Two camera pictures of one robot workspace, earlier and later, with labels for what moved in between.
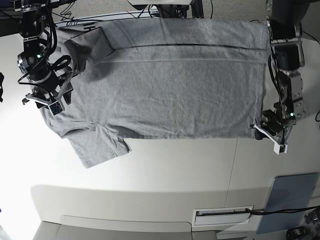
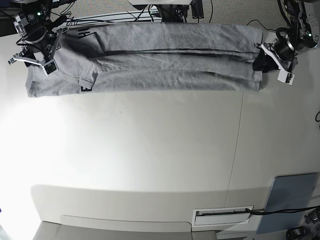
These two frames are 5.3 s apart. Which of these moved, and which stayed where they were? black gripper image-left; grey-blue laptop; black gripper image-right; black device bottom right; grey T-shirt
Moved: black gripper image-right; black gripper image-left; grey T-shirt
Stayed: grey-blue laptop; black device bottom right
